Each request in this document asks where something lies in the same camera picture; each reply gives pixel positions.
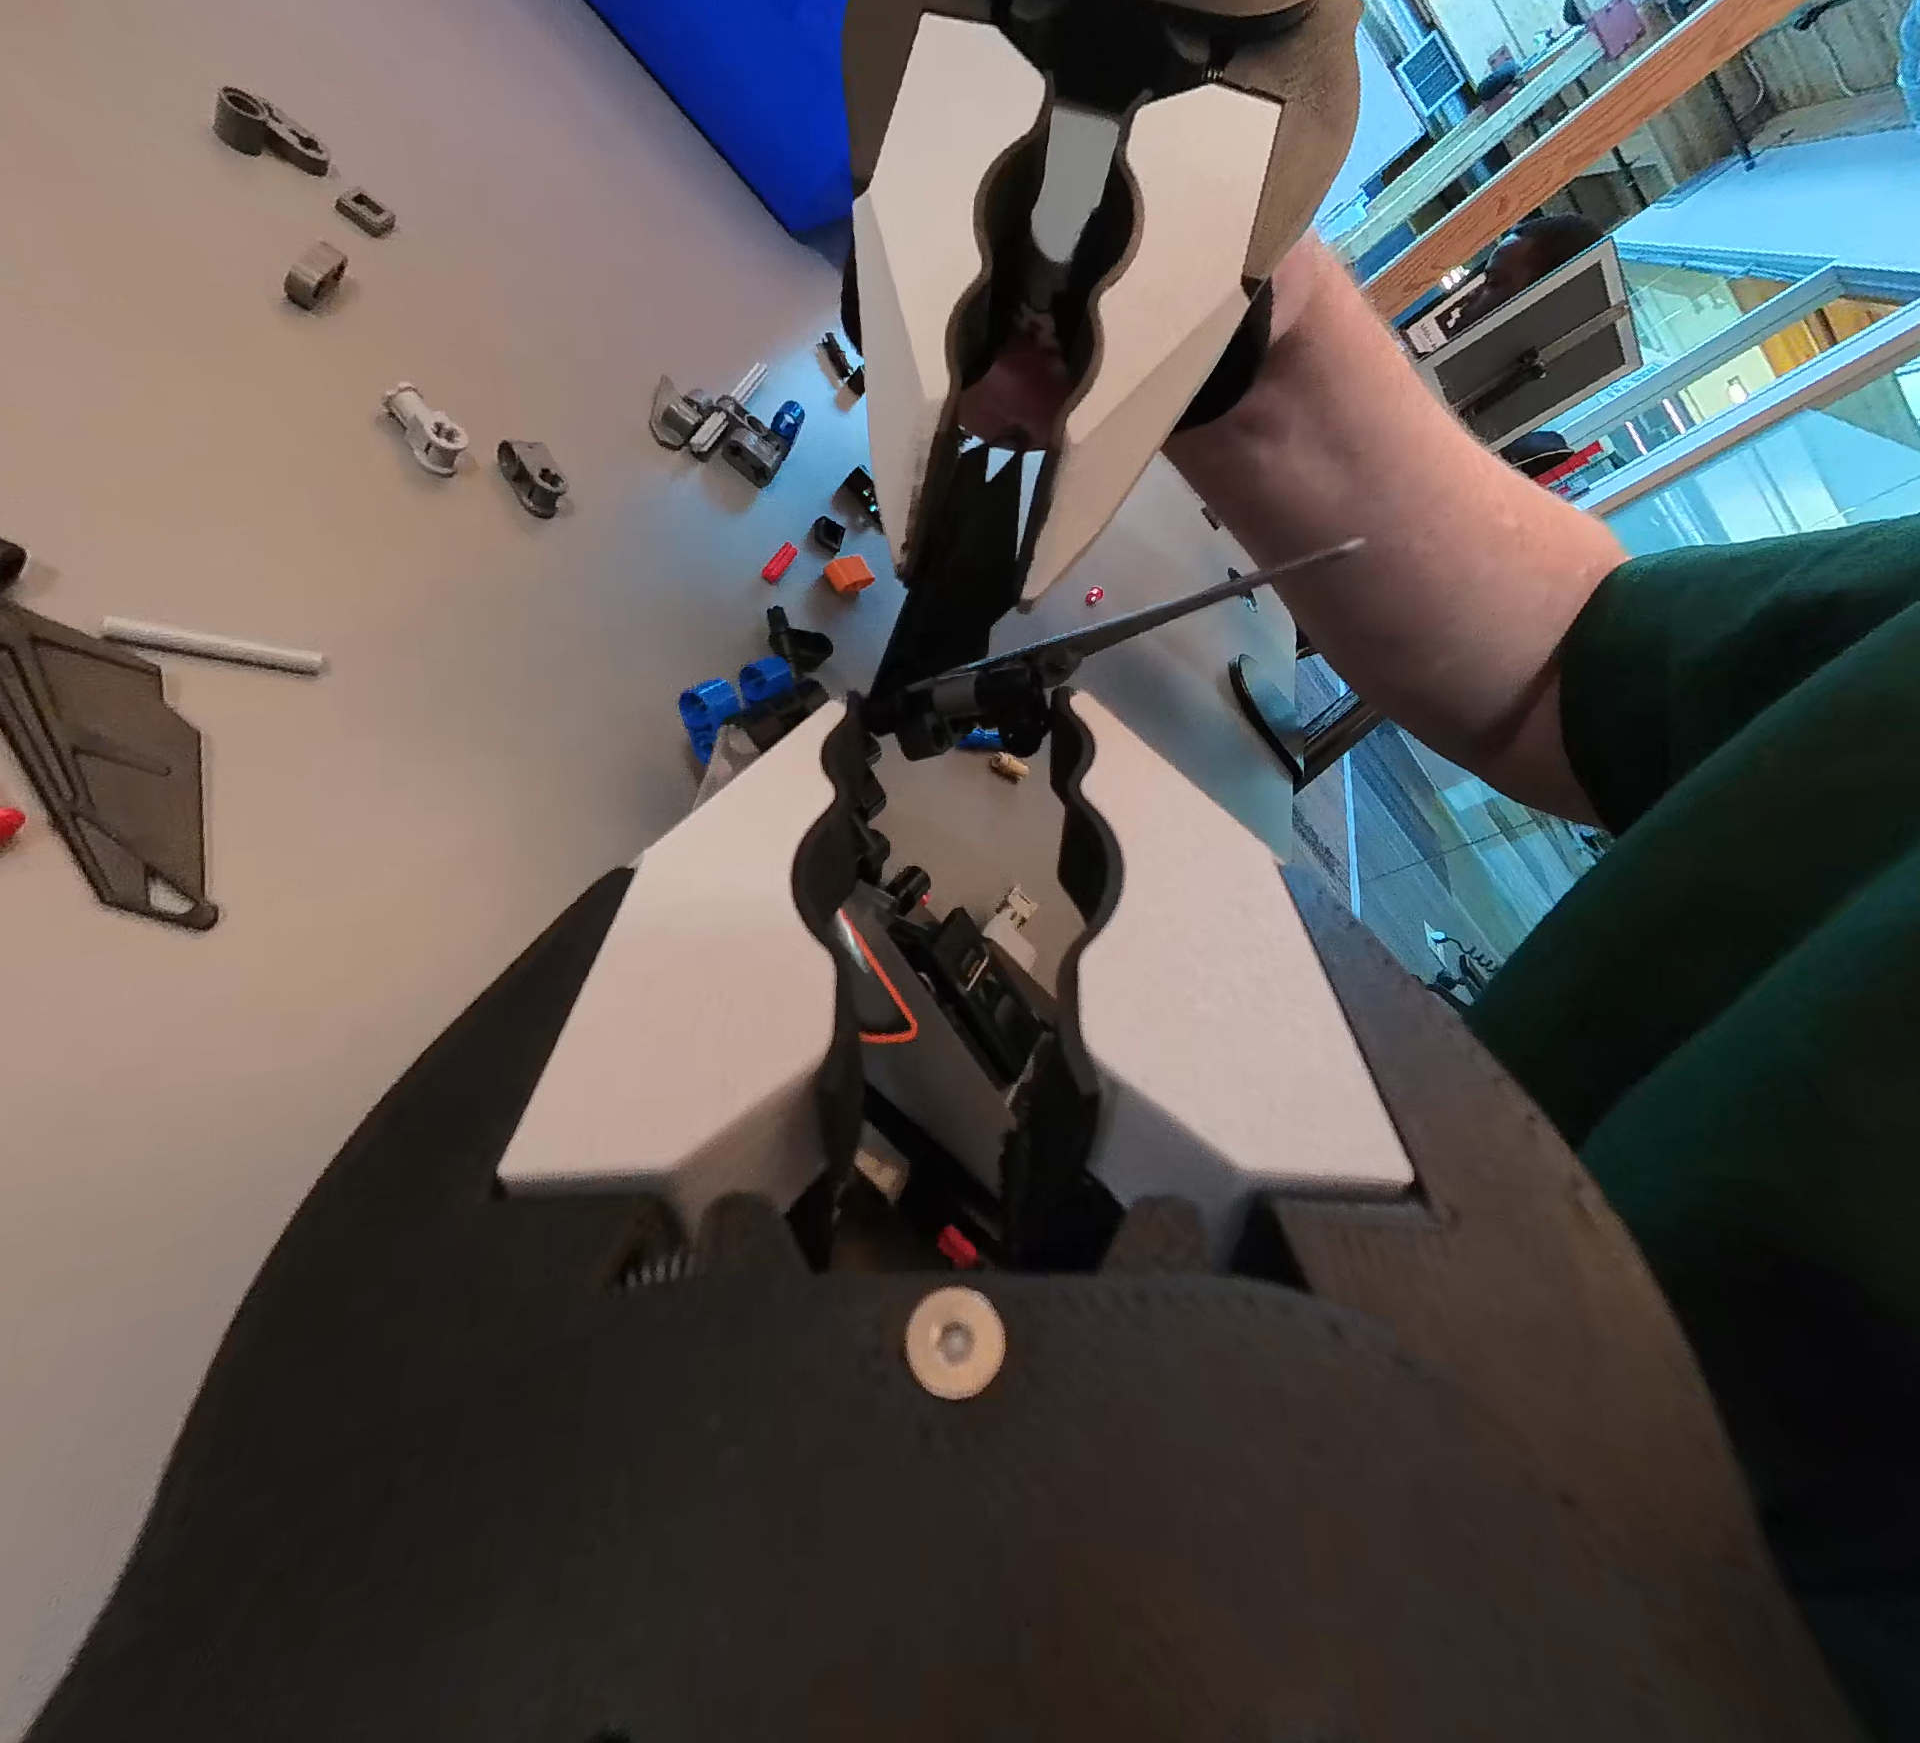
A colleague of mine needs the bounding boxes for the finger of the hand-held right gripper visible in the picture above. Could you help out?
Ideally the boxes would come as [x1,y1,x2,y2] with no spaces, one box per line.
[848,11,1053,582]
[1017,83,1286,612]

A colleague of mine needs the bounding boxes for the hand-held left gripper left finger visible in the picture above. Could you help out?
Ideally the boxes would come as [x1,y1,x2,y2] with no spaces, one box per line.
[494,695,879,1243]

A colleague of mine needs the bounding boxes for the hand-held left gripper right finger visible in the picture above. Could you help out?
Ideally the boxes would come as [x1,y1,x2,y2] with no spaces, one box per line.
[1049,685,1419,1243]

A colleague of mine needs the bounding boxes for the grey black lego subassembly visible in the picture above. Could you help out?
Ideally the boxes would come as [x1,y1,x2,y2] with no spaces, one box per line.
[822,858,1097,1272]

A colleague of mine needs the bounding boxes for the long black lego panel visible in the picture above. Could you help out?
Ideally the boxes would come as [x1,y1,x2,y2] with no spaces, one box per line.
[863,537,1370,746]

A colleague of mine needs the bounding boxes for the person's right forearm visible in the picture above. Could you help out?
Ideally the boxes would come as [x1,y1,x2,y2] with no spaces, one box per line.
[1198,318,1635,831]

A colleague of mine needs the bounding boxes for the scattered loose lego pieces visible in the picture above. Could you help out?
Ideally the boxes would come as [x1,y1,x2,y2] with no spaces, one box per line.
[0,85,1108,849]

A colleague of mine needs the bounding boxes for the dark ribbed lego panel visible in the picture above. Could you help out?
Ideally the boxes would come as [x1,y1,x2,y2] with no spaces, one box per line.
[0,540,224,933]

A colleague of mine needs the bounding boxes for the person's right hand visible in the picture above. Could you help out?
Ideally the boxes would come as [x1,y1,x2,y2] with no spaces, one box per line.
[1194,231,1405,462]

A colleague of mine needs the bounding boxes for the black desk clamp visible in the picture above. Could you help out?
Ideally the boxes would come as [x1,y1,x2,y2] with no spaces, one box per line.
[1228,646,1386,786]

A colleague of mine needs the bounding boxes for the grey monitor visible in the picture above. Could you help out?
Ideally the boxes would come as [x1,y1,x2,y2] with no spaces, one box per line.
[1403,235,1640,453]

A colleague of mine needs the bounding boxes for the white wall air conditioner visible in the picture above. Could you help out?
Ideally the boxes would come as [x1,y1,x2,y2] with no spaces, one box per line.
[1391,32,1476,127]

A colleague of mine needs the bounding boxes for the wooden post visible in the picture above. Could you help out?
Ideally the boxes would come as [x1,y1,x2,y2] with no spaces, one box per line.
[1358,0,1920,320]

